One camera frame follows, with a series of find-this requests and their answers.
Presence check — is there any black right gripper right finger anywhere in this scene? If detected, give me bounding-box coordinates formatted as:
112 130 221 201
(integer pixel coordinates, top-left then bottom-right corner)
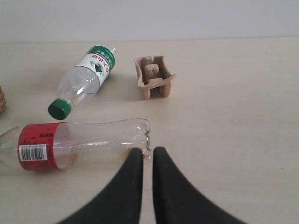
152 147 244 224

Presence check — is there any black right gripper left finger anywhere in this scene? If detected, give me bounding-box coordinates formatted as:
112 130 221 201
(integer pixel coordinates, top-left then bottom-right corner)
60 148 143 224

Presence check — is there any red label cola bottle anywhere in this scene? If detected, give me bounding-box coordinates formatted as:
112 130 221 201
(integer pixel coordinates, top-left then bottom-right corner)
0 118 151 172

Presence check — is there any green cap water bottle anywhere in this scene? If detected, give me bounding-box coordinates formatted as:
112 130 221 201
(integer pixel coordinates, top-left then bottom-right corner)
48 45 116 120

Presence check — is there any brown cardboard egg tray piece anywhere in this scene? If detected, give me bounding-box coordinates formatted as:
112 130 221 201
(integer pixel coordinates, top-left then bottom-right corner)
134 56 176 100

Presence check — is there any woven brown wicker basket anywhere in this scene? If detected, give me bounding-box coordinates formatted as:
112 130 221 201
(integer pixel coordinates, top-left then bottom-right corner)
0 87 7 114

